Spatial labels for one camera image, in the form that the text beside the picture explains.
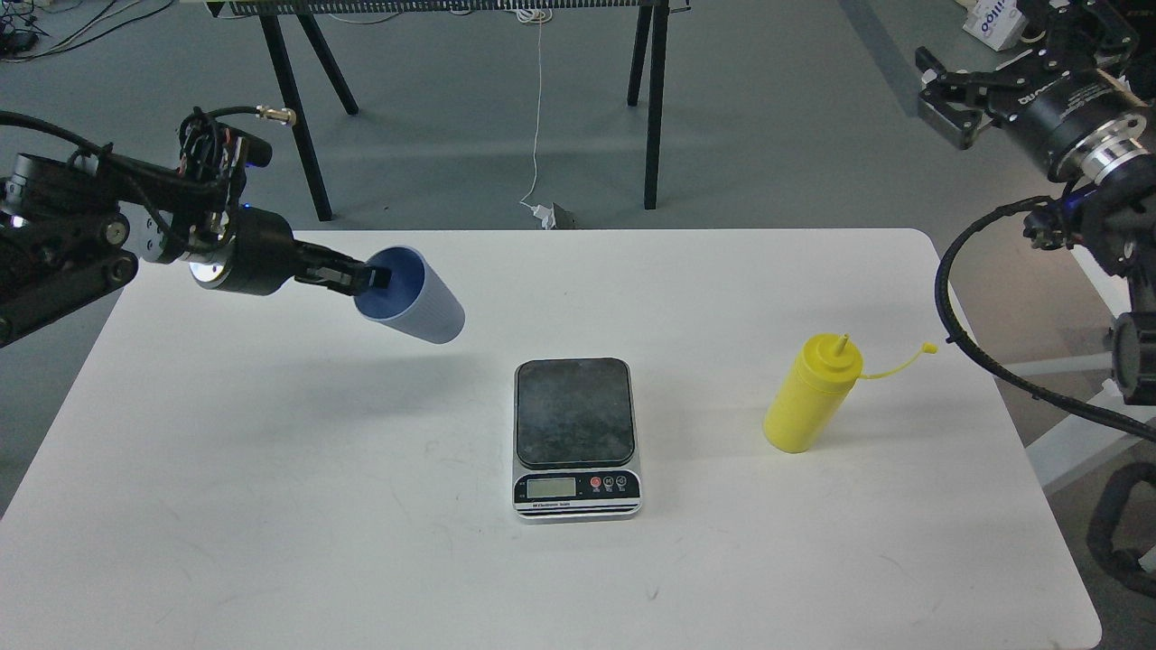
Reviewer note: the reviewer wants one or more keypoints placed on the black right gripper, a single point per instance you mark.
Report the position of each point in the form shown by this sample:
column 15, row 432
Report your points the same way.
column 1059, row 106

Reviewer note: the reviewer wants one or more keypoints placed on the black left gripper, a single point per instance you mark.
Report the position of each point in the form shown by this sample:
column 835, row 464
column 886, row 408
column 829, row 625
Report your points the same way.
column 262, row 256

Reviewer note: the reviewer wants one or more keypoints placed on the blue plastic cup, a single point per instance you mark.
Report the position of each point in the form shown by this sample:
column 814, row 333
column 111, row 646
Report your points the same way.
column 415, row 300

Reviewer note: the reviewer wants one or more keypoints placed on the yellow squeeze bottle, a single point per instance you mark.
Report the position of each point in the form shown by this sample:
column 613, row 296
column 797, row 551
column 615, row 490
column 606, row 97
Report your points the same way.
column 824, row 372

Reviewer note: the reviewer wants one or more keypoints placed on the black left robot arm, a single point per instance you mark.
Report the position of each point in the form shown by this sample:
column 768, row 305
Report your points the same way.
column 75, row 231

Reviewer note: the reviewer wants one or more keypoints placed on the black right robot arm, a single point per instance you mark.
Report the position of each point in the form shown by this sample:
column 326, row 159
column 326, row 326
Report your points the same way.
column 1112, row 222

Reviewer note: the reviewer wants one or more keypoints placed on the digital kitchen scale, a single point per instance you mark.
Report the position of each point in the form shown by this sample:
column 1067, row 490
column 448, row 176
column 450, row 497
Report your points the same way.
column 575, row 449

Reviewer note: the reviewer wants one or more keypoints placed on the white printed bag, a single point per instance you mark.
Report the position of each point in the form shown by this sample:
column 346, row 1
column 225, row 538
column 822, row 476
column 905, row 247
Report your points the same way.
column 997, row 24

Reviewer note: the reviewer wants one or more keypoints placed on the white charger plug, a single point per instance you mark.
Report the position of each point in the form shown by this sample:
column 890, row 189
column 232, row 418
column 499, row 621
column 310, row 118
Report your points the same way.
column 554, row 217

